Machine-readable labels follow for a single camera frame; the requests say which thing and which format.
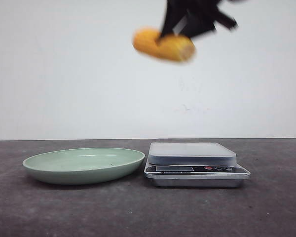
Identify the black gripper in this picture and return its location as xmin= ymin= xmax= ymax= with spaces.
xmin=160 ymin=0 xmax=237 ymax=39

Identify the yellow corn cob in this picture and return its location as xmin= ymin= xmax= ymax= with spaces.
xmin=132 ymin=27 xmax=196 ymax=63

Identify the silver digital kitchen scale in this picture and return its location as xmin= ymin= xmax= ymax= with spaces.
xmin=144 ymin=142 xmax=251 ymax=188

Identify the light green plate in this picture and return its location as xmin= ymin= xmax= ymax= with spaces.
xmin=22 ymin=148 xmax=145 ymax=185

